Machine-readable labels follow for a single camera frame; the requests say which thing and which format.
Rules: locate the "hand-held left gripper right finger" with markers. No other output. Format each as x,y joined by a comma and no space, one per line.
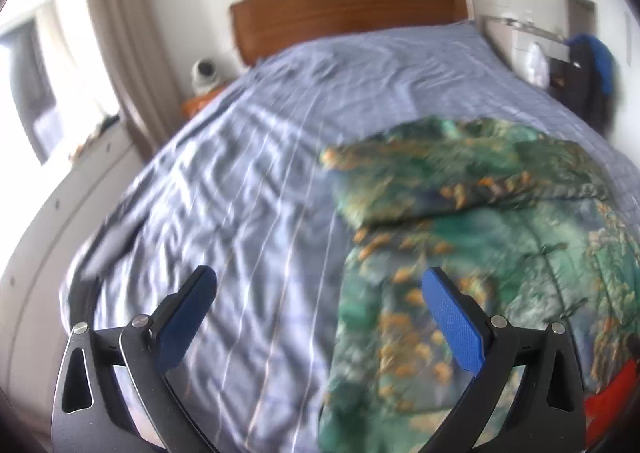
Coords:
455,323

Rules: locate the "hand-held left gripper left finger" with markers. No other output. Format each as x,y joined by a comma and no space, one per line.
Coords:
185,318

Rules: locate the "green patterned silk jacket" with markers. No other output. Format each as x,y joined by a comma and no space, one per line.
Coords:
525,258

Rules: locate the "grey cloth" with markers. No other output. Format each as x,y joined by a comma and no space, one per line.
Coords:
112,245

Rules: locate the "white window seat cabinet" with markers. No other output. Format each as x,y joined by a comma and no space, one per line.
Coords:
45,243

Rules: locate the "orange fluffy cloth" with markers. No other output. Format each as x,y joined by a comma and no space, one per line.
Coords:
612,400

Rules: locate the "bed with blue striped sheet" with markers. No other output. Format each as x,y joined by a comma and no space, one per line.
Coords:
250,133

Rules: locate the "wooden nightstand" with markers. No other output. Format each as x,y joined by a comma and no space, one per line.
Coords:
197,105

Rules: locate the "small white fan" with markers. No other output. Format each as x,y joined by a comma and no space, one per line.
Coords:
206,74

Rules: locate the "dark hanging jacket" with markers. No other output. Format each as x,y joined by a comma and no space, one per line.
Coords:
582,88

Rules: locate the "white plastic bag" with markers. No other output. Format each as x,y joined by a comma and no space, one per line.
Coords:
534,63

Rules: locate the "beige curtain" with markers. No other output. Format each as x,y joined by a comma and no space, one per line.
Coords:
125,43

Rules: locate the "white sheer curtain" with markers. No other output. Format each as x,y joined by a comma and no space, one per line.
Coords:
70,58

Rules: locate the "window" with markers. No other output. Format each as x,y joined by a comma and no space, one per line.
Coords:
25,83

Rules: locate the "grey desk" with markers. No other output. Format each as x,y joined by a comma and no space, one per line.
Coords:
510,40

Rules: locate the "blue hanging garment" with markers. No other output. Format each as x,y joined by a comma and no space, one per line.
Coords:
602,63

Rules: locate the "wooden headboard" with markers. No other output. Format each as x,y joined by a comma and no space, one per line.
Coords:
340,8

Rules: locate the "white wardrobe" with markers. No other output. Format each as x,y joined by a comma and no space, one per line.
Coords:
625,33

